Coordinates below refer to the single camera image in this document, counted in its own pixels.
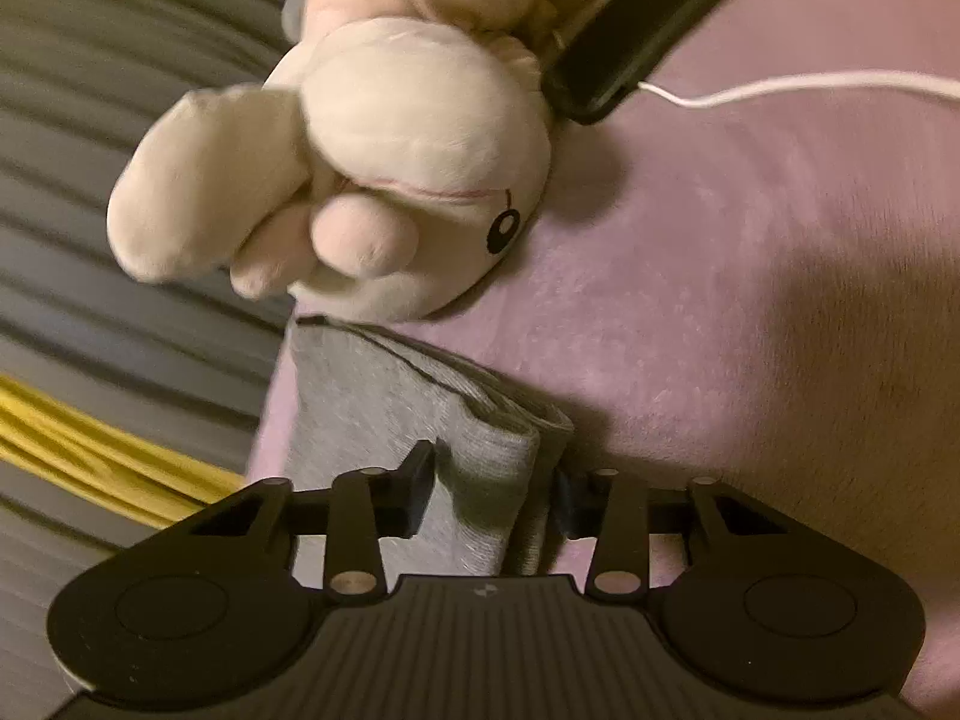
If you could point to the pink plush toy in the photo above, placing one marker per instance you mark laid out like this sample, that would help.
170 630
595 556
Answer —
375 135

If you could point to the grey pants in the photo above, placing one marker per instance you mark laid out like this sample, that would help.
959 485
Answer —
450 427

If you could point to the purple blanket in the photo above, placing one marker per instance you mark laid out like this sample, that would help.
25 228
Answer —
735 300

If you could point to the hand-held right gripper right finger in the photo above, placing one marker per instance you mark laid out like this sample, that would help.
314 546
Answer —
571 504

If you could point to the black phone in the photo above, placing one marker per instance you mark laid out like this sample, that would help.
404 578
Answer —
637 22

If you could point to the grey curtain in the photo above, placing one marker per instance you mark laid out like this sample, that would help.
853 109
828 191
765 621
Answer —
112 127
45 577

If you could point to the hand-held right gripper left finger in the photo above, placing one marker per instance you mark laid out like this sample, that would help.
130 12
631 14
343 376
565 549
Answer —
418 489

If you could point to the yellow curtain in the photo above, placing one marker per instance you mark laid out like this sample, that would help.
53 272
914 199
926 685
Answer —
90 450

